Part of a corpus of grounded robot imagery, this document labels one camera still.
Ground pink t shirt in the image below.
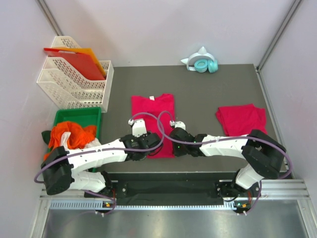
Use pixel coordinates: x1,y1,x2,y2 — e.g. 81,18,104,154
215,104,267,136
131,94,175,159

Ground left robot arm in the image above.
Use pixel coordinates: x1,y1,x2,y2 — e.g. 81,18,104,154
41,132,162,197

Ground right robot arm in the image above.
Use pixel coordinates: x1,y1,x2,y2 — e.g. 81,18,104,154
169,127,286,197

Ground green plastic bin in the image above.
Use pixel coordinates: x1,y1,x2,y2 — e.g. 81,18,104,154
44,107,103,174

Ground folded pink t shirt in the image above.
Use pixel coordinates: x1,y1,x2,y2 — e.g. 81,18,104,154
215,104,267,136

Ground orange t shirt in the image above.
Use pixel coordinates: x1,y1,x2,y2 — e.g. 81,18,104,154
44,121,101,161

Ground white t shirt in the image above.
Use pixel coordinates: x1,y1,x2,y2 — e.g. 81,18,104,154
60,132,101,150

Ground teal cat ear headphones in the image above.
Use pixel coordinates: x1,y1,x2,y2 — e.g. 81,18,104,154
181,47,218,73

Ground white file organizer rack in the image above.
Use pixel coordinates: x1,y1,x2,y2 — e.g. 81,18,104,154
36,36,114,110

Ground dark green cloth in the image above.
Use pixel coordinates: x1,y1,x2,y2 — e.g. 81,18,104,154
41,130,52,145

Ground red orange folder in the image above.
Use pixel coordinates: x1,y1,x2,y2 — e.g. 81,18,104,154
44,48,106,81

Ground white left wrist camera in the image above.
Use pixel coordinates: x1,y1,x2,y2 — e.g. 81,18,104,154
128,119,147,137

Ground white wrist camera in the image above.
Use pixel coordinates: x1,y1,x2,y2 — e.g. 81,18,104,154
128,119,147,137
169,120,186,130

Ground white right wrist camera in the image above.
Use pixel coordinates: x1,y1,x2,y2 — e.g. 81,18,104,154
169,120,186,130

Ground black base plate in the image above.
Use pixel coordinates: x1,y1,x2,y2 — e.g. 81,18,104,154
99,172,259,205

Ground grey cable duct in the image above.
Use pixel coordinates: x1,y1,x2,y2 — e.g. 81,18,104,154
50,199,242,211

